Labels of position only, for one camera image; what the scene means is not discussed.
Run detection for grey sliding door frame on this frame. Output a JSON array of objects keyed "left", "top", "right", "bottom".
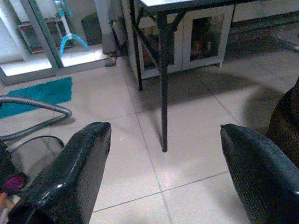
[{"left": 0, "top": 0, "right": 110, "bottom": 86}]

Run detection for dark grey bin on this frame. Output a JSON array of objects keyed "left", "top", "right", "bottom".
[{"left": 81, "top": 13, "right": 103, "bottom": 47}]

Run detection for teal shaggy floor mat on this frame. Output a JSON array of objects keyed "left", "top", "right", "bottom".
[{"left": 0, "top": 77, "right": 73, "bottom": 119}]

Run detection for white glass-door cabinet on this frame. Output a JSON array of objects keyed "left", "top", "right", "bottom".
[{"left": 121, "top": 4, "right": 235, "bottom": 80}]

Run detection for black metal folding table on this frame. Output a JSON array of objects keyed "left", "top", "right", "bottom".
[{"left": 129, "top": 0, "right": 299, "bottom": 153}]

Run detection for dark brown pillow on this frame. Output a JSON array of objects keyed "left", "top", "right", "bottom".
[{"left": 266, "top": 78, "right": 299, "bottom": 168}]

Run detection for grey vacuum cleaner hose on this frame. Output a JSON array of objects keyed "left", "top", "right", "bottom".
[{"left": 0, "top": 96, "right": 73, "bottom": 142}]

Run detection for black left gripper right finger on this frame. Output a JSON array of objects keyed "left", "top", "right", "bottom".
[{"left": 220, "top": 123, "right": 299, "bottom": 224}]

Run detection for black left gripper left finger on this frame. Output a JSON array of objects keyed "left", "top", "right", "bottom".
[{"left": 8, "top": 121, "right": 112, "bottom": 224}]

